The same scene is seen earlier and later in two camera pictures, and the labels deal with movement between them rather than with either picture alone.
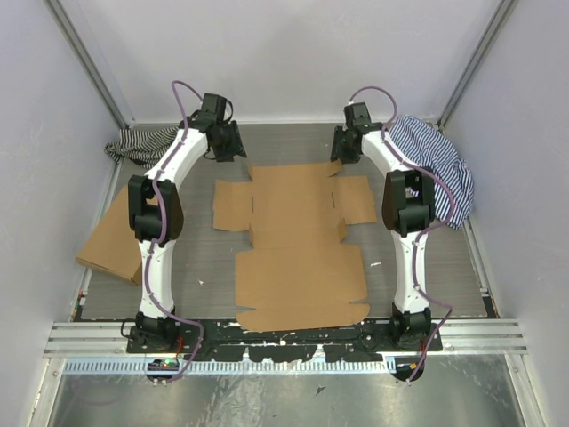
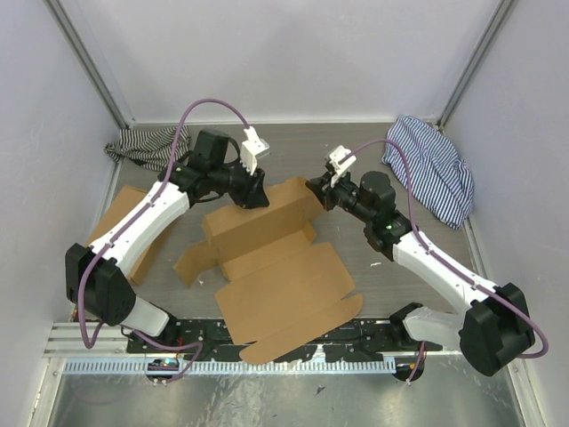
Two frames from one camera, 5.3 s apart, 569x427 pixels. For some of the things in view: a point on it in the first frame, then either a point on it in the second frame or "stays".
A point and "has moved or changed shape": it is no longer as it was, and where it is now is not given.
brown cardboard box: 297,274 has moved or changed shape
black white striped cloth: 140,147 stays
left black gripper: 236,147 -> 252,195
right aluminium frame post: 500,15 stays
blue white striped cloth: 420,142 stays
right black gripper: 337,153 -> 324,191
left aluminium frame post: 74,23 stays
